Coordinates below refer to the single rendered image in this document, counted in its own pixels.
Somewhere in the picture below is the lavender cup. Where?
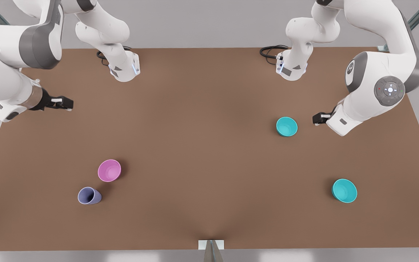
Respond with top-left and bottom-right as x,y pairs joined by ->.
77,187 -> 103,205

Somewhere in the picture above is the pink bowl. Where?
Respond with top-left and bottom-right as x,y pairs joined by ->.
97,159 -> 122,182

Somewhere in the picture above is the black cable loop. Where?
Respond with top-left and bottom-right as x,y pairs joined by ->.
259,45 -> 291,66
96,45 -> 132,67

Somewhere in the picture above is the teal blue bowl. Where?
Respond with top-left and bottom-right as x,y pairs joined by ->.
276,116 -> 299,138
331,178 -> 358,203

